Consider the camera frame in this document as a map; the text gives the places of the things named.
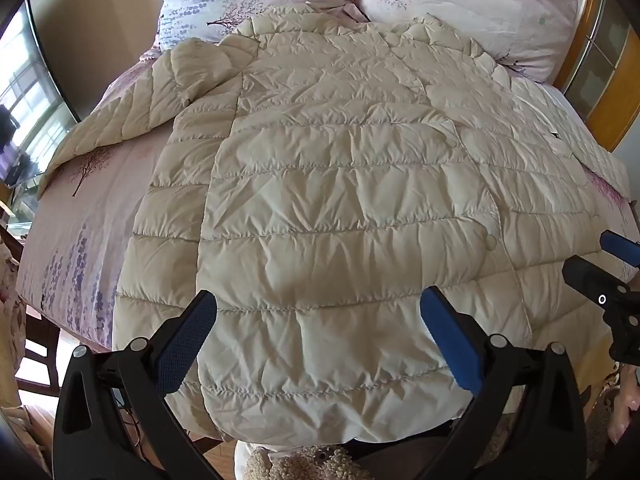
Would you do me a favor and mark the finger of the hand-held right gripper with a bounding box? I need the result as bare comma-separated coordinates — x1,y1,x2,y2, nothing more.
599,230,640,263
561,256,640,311

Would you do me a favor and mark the person's right hand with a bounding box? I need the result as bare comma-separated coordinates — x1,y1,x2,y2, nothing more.
606,362,640,446

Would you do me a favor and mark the pink floral bed cover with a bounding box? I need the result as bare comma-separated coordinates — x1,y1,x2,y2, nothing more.
15,0,640,411

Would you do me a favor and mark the cream quilted puffer jacket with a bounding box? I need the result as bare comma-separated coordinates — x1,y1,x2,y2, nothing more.
37,2,632,448

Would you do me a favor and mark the pink pillow with tree print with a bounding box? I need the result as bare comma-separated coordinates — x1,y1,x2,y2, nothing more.
352,0,581,83

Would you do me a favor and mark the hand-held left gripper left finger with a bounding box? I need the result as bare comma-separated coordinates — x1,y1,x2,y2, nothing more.
52,289,236,480

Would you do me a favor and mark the window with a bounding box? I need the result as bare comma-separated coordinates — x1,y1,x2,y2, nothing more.
0,0,76,188

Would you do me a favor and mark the beige fuzzy garment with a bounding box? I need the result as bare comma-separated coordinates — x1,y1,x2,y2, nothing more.
235,442,376,480

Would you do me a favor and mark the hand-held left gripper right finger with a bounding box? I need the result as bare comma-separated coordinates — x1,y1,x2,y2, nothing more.
370,286,587,480

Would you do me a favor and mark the wooden chair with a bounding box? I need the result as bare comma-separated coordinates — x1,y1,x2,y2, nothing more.
14,305,68,398

